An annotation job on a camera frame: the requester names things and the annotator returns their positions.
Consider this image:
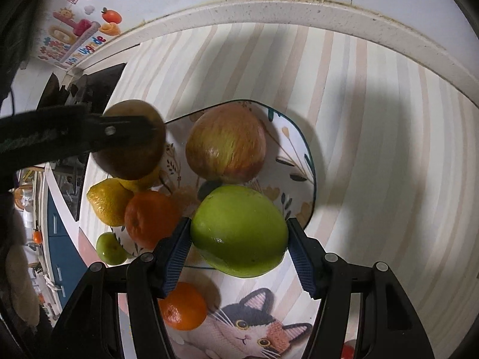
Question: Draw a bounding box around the oval floral ceramic plate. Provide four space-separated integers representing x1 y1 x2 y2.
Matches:
110 99 318 270

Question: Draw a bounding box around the orange tangerine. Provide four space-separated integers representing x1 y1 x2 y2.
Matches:
158 282 209 331
124 191 182 250

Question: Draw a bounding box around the blue kitchen cabinet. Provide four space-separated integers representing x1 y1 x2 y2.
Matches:
47 192 87 307

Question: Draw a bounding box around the black gas stove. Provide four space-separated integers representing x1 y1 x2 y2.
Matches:
37 63 126 113

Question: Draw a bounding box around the red cherry tomato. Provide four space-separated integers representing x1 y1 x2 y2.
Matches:
341 344 355 359

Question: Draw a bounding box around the orange on far counter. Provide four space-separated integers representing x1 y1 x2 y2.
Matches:
32 230 43 245

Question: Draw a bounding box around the brown red apple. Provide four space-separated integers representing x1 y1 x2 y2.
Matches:
93 100 166 180
185 102 267 184

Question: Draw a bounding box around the yellow lemon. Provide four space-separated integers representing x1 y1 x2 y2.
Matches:
118 165 161 193
86 178 134 227

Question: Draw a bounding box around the green apple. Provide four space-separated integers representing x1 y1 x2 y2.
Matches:
191 185 288 278
96 232 129 266

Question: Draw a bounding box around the striped cat table mat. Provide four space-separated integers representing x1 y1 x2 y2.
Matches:
78 22 479 359

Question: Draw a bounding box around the colourful wall sticker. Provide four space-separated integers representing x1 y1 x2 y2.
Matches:
32 0 123 70

